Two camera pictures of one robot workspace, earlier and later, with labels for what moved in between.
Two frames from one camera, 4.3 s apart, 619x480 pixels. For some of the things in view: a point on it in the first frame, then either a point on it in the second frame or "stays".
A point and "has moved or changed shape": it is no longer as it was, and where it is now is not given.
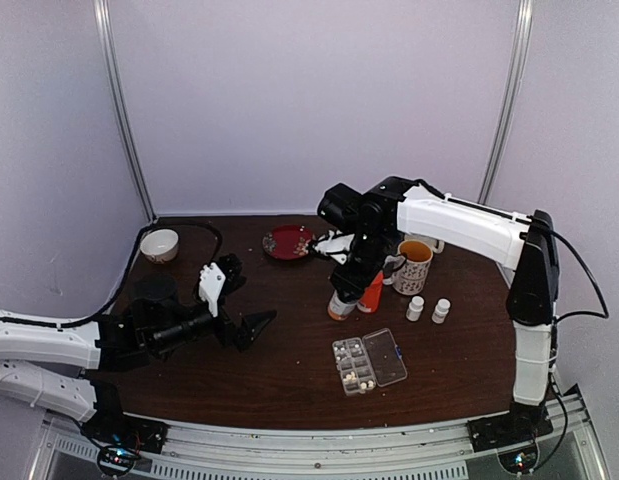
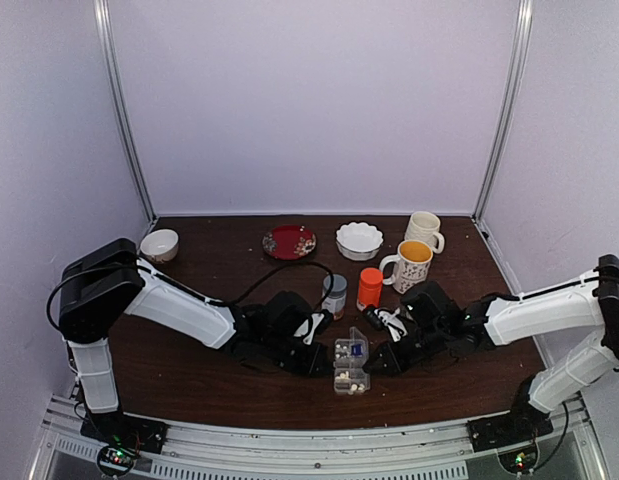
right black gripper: [354, 283] -> [393, 362]
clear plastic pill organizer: [374, 360] has moved or changed shape
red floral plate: [287, 242] stays
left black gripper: [245, 333] -> [319, 353]
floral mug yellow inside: [408, 271] stays
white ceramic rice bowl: [160, 245] stays
